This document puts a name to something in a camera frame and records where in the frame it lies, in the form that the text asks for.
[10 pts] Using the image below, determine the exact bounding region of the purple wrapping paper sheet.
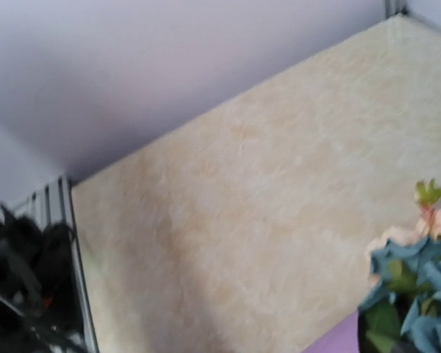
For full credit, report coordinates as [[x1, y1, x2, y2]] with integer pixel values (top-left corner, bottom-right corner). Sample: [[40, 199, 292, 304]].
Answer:
[[303, 312, 359, 353]]

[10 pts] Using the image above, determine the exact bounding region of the pink fake rose bunch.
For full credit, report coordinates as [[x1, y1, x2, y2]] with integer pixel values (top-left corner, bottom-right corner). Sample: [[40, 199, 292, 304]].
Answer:
[[365, 179, 441, 291]]

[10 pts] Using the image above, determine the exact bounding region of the blue fake flower bunch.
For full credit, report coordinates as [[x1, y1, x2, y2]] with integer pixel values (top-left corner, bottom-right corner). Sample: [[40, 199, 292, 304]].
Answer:
[[357, 236, 441, 353]]

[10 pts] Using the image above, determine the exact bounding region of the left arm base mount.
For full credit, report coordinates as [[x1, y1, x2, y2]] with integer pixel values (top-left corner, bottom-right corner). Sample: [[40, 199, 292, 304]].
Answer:
[[0, 204, 87, 352]]

